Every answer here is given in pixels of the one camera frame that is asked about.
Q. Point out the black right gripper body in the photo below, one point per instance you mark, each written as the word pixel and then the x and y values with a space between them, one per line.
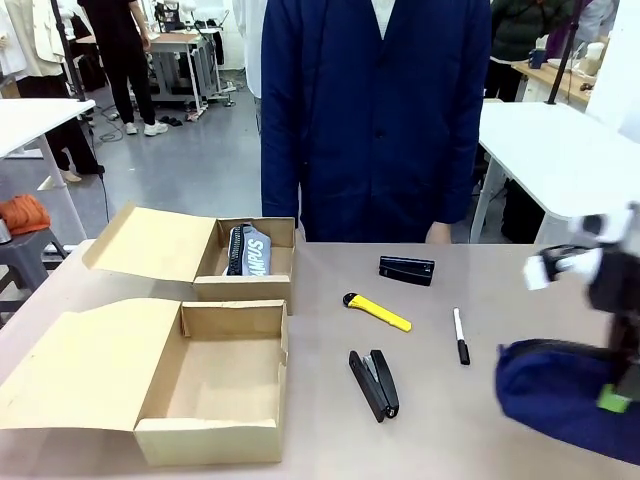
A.
pixel 617 280

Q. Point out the navy blue zipper pencil pouch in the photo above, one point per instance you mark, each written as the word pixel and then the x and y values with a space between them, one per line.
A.
pixel 550 395

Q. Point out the white marker black cap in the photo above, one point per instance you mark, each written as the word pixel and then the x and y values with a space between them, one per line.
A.
pixel 460 335

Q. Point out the compact black stapler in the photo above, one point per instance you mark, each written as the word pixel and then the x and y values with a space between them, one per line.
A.
pixel 406 270

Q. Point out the yellow utility knife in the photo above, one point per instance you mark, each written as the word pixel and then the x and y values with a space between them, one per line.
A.
pixel 380 313

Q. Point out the long black stapler silver magazine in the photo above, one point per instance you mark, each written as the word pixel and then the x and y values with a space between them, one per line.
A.
pixel 382 387

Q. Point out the small cardboard box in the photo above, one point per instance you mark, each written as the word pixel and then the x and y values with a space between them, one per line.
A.
pixel 150 245

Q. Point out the blue sleeved right forearm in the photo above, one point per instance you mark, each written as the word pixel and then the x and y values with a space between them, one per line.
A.
pixel 280 180

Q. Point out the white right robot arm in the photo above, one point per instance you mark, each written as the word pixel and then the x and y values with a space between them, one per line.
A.
pixel 622 222

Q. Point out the blue sleeved left forearm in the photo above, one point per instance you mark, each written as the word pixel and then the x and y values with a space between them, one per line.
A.
pixel 462 180

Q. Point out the large cardboard box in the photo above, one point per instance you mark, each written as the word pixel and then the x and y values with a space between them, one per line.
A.
pixel 225 370

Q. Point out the person's left hand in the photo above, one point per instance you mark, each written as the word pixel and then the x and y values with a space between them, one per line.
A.
pixel 439 233

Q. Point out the person's right hand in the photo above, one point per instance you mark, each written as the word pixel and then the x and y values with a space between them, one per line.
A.
pixel 300 234

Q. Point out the large white table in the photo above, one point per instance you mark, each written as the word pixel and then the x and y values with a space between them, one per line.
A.
pixel 550 150

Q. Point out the wooden side table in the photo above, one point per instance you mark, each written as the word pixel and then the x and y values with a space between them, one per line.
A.
pixel 555 80

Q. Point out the white cup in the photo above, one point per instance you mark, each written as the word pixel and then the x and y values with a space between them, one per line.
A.
pixel 595 57

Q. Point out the black stand pole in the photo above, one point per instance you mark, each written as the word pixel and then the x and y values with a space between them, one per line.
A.
pixel 67 55
pixel 565 55

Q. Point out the dark blue mug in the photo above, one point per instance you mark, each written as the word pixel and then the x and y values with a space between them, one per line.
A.
pixel 536 59

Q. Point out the person in purple top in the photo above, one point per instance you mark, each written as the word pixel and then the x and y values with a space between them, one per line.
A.
pixel 567 35

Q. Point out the person in dark green jacket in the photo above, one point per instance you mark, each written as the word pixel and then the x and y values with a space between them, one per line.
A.
pixel 525 30

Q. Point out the person in blue coat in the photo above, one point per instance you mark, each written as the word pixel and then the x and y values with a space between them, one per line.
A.
pixel 375 125

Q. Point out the grey zipper pencil pouch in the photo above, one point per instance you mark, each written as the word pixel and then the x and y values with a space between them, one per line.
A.
pixel 257 255

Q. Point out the person in white coat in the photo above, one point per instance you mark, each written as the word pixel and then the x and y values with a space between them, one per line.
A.
pixel 252 45

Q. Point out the black slippers pair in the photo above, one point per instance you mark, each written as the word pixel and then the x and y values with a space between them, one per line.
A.
pixel 172 121

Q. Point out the grey workbench wooden top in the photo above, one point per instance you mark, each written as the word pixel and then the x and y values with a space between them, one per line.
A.
pixel 182 60

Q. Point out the person in black clothes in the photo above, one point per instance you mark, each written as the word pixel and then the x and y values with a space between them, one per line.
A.
pixel 122 55

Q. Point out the grey plastic stool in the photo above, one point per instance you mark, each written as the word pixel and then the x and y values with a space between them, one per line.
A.
pixel 25 255

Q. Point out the orange cloth bundle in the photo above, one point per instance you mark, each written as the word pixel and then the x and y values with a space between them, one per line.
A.
pixel 25 212

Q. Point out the white table slim leg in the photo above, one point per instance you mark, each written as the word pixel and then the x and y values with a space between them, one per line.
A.
pixel 35 125

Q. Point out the person in cream jacket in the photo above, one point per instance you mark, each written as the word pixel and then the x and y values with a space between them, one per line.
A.
pixel 40 45

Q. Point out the white black wrist camera mount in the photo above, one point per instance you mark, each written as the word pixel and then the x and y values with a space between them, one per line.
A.
pixel 540 272

